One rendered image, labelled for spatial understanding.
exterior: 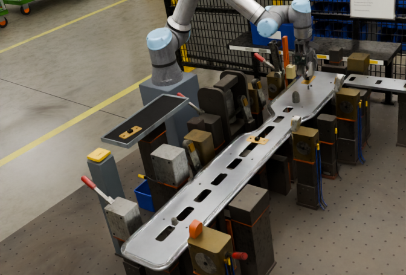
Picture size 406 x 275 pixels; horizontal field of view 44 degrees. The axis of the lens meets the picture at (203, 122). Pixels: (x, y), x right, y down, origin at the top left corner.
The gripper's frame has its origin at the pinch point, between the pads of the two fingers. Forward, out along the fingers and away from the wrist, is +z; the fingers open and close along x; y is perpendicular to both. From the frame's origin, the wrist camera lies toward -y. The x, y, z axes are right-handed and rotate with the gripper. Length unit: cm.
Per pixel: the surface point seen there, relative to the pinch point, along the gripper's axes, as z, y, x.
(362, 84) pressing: 6.6, -11.2, 20.3
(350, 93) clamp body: 1.8, 7.2, 22.2
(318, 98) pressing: 6.2, 7.4, 7.9
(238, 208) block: 2, 88, 17
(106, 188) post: 0, 99, -30
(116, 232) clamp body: 8, 109, -18
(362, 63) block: 2.5, -23.4, 16.2
